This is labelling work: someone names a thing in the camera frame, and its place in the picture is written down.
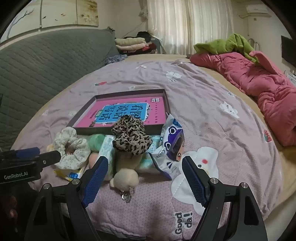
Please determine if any leopard print scrunchie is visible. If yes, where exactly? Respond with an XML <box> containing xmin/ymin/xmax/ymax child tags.
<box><xmin>112</xmin><ymin>115</ymin><xmax>153</xmax><ymax>157</ymax></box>

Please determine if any pink book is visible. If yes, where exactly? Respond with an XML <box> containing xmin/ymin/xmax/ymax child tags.
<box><xmin>73</xmin><ymin>96</ymin><xmax>167</xmax><ymax>128</ymax></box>

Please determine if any green floral tissue pack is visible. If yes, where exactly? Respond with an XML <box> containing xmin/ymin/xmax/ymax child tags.
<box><xmin>137</xmin><ymin>136</ymin><xmax>166</xmax><ymax>175</ymax></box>

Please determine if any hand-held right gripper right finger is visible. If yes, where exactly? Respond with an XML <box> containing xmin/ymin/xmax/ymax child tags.
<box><xmin>181</xmin><ymin>156</ymin><xmax>272</xmax><ymax>241</ymax></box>

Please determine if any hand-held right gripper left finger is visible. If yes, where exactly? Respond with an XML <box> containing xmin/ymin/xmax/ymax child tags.
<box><xmin>26</xmin><ymin>156</ymin><xmax>109</xmax><ymax>241</ymax></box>

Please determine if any peach makeup sponge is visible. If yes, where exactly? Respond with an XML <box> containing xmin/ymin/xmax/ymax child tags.
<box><xmin>88</xmin><ymin>152</ymin><xmax>102</xmax><ymax>169</ymax></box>

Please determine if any pale blue tissue pack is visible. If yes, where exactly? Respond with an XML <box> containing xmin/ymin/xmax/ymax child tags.
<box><xmin>98</xmin><ymin>135</ymin><xmax>117</xmax><ymax>181</ymax></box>

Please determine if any beige plush toy pink hat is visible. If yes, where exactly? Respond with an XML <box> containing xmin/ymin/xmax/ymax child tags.
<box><xmin>109</xmin><ymin>151</ymin><xmax>145</xmax><ymax>204</ymax></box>

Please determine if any black garment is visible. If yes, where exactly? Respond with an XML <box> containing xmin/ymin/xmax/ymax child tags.
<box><xmin>122</xmin><ymin>31</ymin><xmax>152</xmax><ymax>40</ymax></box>

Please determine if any floral wall painting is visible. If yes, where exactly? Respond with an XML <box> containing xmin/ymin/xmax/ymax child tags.
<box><xmin>0</xmin><ymin>0</ymin><xmax>99</xmax><ymax>44</ymax></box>

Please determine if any white floral scrunchie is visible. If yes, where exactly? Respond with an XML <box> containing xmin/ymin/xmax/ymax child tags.
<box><xmin>53</xmin><ymin>128</ymin><xmax>91</xmax><ymax>169</ymax></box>

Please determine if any black television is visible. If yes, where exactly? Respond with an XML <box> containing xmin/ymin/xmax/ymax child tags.
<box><xmin>281</xmin><ymin>35</ymin><xmax>295</xmax><ymax>70</ymax></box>

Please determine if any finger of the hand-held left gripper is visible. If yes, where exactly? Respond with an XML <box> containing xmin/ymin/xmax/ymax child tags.
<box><xmin>14</xmin><ymin>147</ymin><xmax>40</xmax><ymax>160</ymax></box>
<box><xmin>37</xmin><ymin>150</ymin><xmax>62</xmax><ymax>168</ymax></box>

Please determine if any white air conditioner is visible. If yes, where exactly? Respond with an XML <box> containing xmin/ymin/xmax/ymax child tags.
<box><xmin>245</xmin><ymin>3</ymin><xmax>271</xmax><ymax>18</ymax></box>

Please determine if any cream folded blanket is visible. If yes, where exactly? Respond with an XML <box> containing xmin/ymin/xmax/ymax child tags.
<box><xmin>114</xmin><ymin>37</ymin><xmax>146</xmax><ymax>45</ymax></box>

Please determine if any green fleece blanket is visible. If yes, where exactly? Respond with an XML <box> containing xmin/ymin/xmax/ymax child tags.
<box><xmin>193</xmin><ymin>34</ymin><xmax>262</xmax><ymax>64</ymax></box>

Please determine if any green powder puff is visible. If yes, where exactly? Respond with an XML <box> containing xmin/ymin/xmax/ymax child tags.
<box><xmin>87</xmin><ymin>134</ymin><xmax>107</xmax><ymax>152</ymax></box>

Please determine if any white purple cartoon packet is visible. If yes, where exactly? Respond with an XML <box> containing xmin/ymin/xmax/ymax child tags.
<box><xmin>149</xmin><ymin>113</ymin><xmax>185</xmax><ymax>181</ymax></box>

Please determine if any pink folded blanket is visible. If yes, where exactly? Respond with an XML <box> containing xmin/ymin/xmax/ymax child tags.
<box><xmin>116</xmin><ymin>43</ymin><xmax>151</xmax><ymax>52</ymax></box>

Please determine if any white sheer curtain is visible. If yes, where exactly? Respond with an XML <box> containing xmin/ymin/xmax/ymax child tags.
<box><xmin>147</xmin><ymin>0</ymin><xmax>234</xmax><ymax>56</ymax></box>

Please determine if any yellow cartoon packet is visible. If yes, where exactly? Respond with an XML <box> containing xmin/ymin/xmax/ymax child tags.
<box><xmin>54</xmin><ymin>167</ymin><xmax>85</xmax><ymax>181</ymax></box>

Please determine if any blue patterned cloth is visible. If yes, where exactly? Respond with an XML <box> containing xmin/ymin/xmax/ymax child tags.
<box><xmin>105</xmin><ymin>54</ymin><xmax>127</xmax><ymax>65</ymax></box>

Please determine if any pink quilt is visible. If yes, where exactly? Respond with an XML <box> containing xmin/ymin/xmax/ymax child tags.
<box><xmin>190</xmin><ymin>51</ymin><xmax>296</xmax><ymax>147</ymax></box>

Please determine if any purple printed bed sheet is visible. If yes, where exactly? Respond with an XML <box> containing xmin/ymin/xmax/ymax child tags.
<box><xmin>10</xmin><ymin>54</ymin><xmax>284</xmax><ymax>241</ymax></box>

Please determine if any dark shallow cardboard box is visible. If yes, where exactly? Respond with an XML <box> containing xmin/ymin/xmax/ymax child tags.
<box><xmin>66</xmin><ymin>89</ymin><xmax>171</xmax><ymax>136</ymax></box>

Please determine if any grey quilted headboard cover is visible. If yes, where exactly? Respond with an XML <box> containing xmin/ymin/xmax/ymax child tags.
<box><xmin>0</xmin><ymin>27</ymin><xmax>121</xmax><ymax>151</ymax></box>

